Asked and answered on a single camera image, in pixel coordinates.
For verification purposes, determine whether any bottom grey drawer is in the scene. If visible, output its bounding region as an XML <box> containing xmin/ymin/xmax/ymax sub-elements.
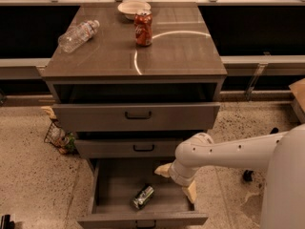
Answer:
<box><xmin>78</xmin><ymin>157</ymin><xmax>208</xmax><ymax>229</ymax></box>

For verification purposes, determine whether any grey drawer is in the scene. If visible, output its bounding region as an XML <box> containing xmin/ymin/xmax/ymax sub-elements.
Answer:
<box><xmin>52</xmin><ymin>103</ymin><xmax>220</xmax><ymax>132</ymax></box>
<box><xmin>75</xmin><ymin>138</ymin><xmax>183</xmax><ymax>158</ymax></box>
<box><xmin>78</xmin><ymin>157</ymin><xmax>208</xmax><ymax>229</ymax></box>

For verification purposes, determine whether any green soda can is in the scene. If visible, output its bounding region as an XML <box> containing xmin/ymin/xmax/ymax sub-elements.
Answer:
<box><xmin>131</xmin><ymin>184</ymin><xmax>154</xmax><ymax>210</ymax></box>

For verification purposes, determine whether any white bowl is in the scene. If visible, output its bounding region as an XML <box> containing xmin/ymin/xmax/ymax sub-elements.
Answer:
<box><xmin>117</xmin><ymin>1</ymin><xmax>151</xmax><ymax>20</ymax></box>

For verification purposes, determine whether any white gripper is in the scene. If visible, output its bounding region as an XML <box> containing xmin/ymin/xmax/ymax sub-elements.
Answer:
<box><xmin>154</xmin><ymin>159</ymin><xmax>198</xmax><ymax>203</ymax></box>

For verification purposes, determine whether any red soda can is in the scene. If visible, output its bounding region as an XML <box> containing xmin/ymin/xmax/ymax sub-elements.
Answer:
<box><xmin>134</xmin><ymin>10</ymin><xmax>153</xmax><ymax>47</ymax></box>

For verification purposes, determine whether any black object bottom left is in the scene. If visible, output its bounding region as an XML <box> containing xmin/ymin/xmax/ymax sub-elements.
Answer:
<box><xmin>0</xmin><ymin>215</ymin><xmax>15</xmax><ymax>229</ymax></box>

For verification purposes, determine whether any clear plastic water bottle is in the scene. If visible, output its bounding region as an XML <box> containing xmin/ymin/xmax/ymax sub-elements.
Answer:
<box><xmin>58</xmin><ymin>20</ymin><xmax>100</xmax><ymax>53</ymax></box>

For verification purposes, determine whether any grey drawer cabinet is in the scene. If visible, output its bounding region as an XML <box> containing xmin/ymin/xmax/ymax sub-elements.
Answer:
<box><xmin>41</xmin><ymin>2</ymin><xmax>228</xmax><ymax>229</ymax></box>

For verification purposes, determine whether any top grey drawer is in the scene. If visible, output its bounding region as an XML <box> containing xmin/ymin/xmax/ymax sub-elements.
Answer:
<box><xmin>52</xmin><ymin>103</ymin><xmax>220</xmax><ymax>132</ymax></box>

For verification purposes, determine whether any middle grey drawer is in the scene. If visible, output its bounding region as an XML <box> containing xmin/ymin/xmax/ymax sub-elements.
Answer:
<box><xmin>75</xmin><ymin>138</ymin><xmax>183</xmax><ymax>158</ymax></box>

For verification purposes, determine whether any wire basket with items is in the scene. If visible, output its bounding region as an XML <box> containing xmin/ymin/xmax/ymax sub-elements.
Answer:
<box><xmin>44</xmin><ymin>121</ymin><xmax>76</xmax><ymax>155</ymax></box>

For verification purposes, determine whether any wooden table corner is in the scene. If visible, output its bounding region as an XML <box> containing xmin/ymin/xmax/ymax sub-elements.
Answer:
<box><xmin>289</xmin><ymin>78</ymin><xmax>305</xmax><ymax>124</ymax></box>

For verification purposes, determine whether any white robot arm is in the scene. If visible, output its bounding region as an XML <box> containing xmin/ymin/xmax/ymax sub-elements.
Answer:
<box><xmin>155</xmin><ymin>124</ymin><xmax>305</xmax><ymax>229</ymax></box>

